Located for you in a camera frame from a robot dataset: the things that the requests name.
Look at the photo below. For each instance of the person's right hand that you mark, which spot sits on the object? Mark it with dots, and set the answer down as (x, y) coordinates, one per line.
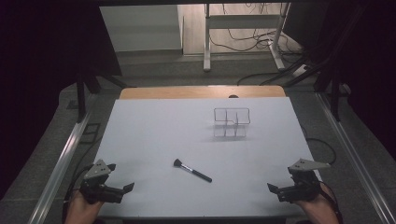
(320, 211)

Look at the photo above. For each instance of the aluminium rail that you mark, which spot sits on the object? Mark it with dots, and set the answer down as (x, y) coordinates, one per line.
(62, 161)
(351, 146)

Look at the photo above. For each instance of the clear acrylic organizer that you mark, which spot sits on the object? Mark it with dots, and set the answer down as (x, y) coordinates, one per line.
(231, 130)

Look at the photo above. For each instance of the white metal desk frame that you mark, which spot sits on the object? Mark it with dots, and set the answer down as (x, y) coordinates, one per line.
(243, 21)

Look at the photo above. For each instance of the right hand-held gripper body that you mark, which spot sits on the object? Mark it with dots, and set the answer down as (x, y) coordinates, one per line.
(303, 188)

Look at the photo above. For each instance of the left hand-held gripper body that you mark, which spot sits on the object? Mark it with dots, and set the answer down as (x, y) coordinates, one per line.
(99, 189)

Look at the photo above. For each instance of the white cabinet panel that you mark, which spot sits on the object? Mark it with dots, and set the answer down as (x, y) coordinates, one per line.
(140, 28)

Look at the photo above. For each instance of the person's left hand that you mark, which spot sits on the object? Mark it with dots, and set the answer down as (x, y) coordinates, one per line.
(81, 211)

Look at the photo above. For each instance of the black makeup brush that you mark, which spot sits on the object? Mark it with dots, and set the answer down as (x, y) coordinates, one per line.
(196, 172)

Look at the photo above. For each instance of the wooden table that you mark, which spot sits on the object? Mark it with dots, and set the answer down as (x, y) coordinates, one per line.
(186, 92)

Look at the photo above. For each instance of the black metal stand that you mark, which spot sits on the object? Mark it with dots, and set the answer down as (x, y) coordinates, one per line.
(335, 93)
(81, 96)

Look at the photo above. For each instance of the white power strip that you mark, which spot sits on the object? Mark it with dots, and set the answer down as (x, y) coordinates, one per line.
(300, 70)

